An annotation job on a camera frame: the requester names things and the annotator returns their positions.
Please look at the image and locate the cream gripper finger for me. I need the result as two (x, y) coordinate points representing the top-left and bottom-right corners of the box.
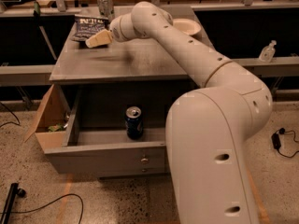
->
(85, 29), (107, 48)

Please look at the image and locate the blue chip bag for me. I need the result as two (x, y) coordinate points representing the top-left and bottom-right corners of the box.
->
(72, 15), (108, 42)

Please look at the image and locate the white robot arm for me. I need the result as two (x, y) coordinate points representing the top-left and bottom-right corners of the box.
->
(109, 2), (272, 224)

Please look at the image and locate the silver can on cabinet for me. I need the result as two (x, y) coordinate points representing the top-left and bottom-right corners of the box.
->
(97, 0), (115, 21)

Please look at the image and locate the grey wooden cabinet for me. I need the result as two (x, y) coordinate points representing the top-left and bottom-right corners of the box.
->
(49, 5), (219, 180)

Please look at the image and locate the blue soda can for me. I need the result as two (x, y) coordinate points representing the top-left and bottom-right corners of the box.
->
(124, 106), (143, 139)

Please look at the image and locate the green item in box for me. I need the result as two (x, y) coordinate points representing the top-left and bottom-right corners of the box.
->
(48, 124), (64, 133)

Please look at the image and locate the cardboard box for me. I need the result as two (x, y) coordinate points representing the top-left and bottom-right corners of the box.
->
(24, 85), (70, 151)

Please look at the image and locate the open grey drawer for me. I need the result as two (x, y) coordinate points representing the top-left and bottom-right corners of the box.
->
(45, 89), (172, 177)

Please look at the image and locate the black bar on floor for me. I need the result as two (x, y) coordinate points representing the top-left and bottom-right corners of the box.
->
(0, 183), (26, 224)

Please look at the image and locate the grey metal rail frame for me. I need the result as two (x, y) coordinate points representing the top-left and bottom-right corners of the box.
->
(0, 2), (299, 92)

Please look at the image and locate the black cable on floor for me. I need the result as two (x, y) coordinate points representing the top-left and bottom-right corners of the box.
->
(0, 193), (85, 224)

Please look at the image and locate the black power adapter with cable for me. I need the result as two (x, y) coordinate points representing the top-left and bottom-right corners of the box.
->
(271, 128), (299, 159)

